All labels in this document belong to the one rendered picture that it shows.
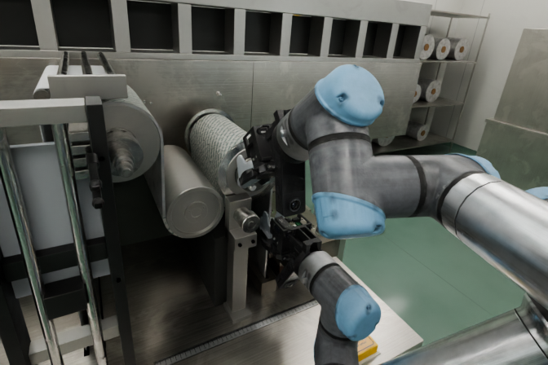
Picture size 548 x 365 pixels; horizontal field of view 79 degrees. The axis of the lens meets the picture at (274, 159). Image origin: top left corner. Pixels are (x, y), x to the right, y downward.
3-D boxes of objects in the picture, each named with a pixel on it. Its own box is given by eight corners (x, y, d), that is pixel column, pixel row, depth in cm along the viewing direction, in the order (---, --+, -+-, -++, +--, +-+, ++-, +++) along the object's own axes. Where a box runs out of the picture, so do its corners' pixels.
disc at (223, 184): (218, 208, 70) (218, 142, 64) (217, 208, 70) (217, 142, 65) (279, 196, 77) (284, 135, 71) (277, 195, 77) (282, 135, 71)
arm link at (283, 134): (340, 149, 47) (292, 156, 43) (323, 159, 51) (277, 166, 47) (325, 101, 49) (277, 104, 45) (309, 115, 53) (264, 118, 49)
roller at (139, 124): (77, 188, 56) (62, 107, 51) (76, 141, 76) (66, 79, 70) (162, 176, 62) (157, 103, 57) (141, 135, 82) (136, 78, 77)
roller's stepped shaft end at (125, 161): (115, 185, 47) (112, 164, 46) (112, 169, 52) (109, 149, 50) (139, 181, 48) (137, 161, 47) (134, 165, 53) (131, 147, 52)
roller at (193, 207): (168, 244, 67) (165, 192, 63) (146, 189, 88) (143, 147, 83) (223, 230, 73) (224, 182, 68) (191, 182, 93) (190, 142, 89)
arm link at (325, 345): (309, 396, 57) (316, 352, 53) (312, 340, 67) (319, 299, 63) (355, 406, 56) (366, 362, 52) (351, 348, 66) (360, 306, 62)
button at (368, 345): (352, 366, 69) (354, 358, 68) (331, 339, 74) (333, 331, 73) (377, 352, 72) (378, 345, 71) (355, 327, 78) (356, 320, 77)
